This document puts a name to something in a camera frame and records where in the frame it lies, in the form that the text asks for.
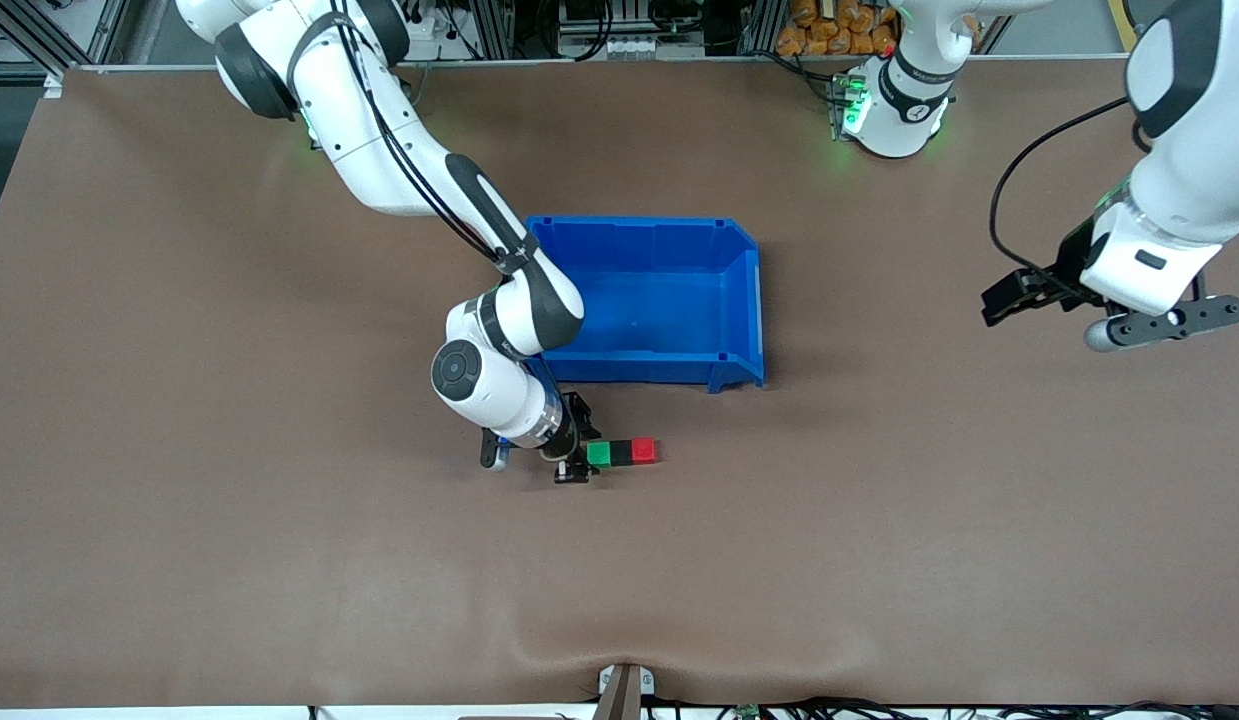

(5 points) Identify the blue plastic storage bin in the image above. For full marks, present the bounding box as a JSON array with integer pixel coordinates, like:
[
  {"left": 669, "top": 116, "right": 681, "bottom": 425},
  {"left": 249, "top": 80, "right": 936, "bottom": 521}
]
[{"left": 524, "top": 215, "right": 767, "bottom": 394}]

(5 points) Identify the brown table mat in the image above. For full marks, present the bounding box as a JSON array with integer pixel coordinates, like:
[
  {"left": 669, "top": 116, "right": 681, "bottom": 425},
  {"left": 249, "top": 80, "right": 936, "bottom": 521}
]
[{"left": 0, "top": 55, "right": 1239, "bottom": 709}]

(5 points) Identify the bag of orange items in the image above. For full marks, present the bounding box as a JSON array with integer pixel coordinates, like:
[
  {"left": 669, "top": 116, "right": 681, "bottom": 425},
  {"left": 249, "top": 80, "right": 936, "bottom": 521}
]
[{"left": 776, "top": 0, "right": 898, "bottom": 58}]

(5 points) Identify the grey control box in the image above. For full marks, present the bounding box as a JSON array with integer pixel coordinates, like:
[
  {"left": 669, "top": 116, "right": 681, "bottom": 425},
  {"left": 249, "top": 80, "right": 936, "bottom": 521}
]
[{"left": 557, "top": 0, "right": 710, "bottom": 61}]

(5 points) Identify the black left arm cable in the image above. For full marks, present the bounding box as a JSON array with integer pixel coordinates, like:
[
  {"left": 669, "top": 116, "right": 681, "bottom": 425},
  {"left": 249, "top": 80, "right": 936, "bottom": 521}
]
[{"left": 989, "top": 97, "right": 1140, "bottom": 286}]

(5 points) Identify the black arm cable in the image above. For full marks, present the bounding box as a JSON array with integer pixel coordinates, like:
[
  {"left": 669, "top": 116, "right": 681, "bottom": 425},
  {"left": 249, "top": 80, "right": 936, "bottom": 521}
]
[
  {"left": 989, "top": 97, "right": 1140, "bottom": 286},
  {"left": 319, "top": 0, "right": 510, "bottom": 271}
]

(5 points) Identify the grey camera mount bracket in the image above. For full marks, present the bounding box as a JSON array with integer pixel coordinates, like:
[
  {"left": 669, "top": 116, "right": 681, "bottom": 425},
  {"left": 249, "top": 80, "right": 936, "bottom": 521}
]
[{"left": 596, "top": 662, "right": 657, "bottom": 720}]

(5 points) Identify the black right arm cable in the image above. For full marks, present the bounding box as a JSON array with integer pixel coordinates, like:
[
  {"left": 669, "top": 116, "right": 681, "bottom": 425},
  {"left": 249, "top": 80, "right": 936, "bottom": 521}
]
[{"left": 319, "top": 0, "right": 510, "bottom": 271}]

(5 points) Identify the aluminium frame post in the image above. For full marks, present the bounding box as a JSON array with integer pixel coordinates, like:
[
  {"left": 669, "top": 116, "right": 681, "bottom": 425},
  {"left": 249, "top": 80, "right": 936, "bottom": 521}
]
[
  {"left": 467, "top": 0, "right": 515, "bottom": 61},
  {"left": 0, "top": 0, "right": 130, "bottom": 76},
  {"left": 736, "top": 0, "right": 785, "bottom": 56}
]

